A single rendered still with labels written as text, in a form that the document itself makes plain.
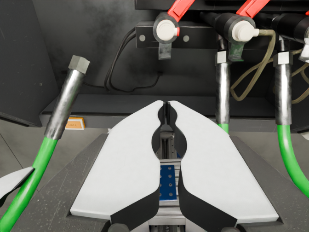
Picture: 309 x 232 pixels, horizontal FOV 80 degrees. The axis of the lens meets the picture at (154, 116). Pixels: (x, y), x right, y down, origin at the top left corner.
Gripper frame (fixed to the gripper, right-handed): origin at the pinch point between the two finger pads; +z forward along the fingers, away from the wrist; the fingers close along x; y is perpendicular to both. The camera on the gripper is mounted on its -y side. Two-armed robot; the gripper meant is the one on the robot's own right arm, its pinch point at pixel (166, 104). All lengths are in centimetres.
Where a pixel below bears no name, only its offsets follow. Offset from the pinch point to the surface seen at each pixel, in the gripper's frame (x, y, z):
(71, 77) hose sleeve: -10.2, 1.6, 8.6
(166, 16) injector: 0.1, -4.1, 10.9
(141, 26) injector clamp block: -3.7, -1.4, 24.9
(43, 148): -12.8, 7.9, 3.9
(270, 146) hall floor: 104, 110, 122
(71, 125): -22.0, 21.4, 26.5
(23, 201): -13.5, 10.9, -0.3
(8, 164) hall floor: -157, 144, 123
